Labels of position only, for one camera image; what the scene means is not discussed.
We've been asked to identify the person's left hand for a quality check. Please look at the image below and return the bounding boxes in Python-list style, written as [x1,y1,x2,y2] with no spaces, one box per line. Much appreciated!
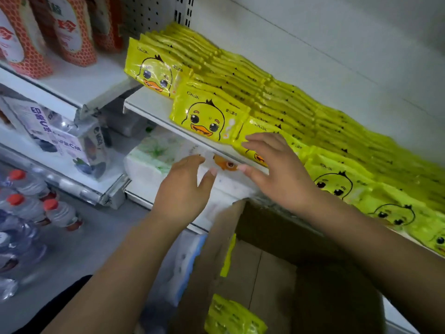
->
[153,155,218,230]

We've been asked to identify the person's right hand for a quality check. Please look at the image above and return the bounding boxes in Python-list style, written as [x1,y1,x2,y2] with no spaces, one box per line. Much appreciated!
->
[240,132,321,213]

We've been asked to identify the brown cardboard box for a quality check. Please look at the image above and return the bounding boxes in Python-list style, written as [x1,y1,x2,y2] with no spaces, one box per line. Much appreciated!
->
[170,198,387,334]

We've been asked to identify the white metal shelf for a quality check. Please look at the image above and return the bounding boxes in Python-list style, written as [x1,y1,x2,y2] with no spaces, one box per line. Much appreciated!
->
[123,0,445,334]

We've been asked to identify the person's right forearm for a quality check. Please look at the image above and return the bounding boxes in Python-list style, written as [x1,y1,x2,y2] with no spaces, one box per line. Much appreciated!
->
[299,191,445,334]

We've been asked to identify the person's left forearm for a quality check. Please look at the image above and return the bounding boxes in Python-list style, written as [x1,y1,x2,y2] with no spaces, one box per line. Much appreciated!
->
[42,215,192,334]

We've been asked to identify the white blue plastic bag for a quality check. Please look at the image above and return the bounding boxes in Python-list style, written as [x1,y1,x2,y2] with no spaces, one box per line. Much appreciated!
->
[165,231,208,307]

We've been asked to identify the white pegboard shelf unit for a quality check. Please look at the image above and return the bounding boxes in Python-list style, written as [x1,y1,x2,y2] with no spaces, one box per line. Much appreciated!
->
[0,0,196,209]

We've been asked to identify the person's black trousers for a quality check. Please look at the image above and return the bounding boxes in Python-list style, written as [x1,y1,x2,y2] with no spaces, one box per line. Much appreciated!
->
[10,275,91,334]

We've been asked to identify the green white tissue pack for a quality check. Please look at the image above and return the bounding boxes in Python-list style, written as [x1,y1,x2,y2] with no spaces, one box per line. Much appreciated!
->
[125,128,203,199]

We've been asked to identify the MIQI boxes with fruit print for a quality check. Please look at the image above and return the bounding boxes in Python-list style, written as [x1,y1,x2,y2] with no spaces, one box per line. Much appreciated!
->
[0,97,108,180]

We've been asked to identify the pack of red-capped bottles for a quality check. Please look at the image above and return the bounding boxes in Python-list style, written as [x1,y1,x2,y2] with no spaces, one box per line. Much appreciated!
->
[0,169,84,303]

